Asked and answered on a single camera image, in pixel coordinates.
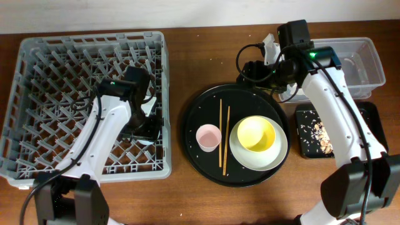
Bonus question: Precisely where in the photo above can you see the clear plastic bin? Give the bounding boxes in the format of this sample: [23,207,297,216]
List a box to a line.
[273,37,386,104]

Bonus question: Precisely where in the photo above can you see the yellow bowl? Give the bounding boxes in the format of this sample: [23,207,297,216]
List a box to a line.
[237,116,276,153]

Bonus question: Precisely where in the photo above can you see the wooden chopstick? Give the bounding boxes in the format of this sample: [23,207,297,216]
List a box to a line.
[219,99,223,168]
[222,106,231,176]

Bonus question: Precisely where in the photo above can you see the pink cup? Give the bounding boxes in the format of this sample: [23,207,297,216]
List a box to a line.
[196,124,220,153]

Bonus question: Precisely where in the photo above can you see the light blue cup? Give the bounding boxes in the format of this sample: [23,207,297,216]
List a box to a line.
[137,139,158,146]

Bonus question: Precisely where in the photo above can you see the grey plastic dishwasher rack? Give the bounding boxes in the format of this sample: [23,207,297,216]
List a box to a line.
[1,31,172,189]

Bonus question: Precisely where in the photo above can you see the black rectangular tray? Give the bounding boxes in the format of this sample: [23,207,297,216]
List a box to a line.
[294,102,389,159]

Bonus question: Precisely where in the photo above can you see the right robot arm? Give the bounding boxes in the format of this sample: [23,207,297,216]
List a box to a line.
[237,19,399,224]

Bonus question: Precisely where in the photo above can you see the round black tray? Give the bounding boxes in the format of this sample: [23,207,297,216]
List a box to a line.
[180,84,291,188]

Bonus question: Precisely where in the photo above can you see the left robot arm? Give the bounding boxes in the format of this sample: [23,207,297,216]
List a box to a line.
[27,66,162,224]

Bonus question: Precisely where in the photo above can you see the white plate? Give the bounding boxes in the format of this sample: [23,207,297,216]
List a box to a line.
[229,116,289,171]

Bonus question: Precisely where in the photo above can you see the food scraps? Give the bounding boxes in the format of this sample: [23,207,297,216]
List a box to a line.
[296,110,334,158]

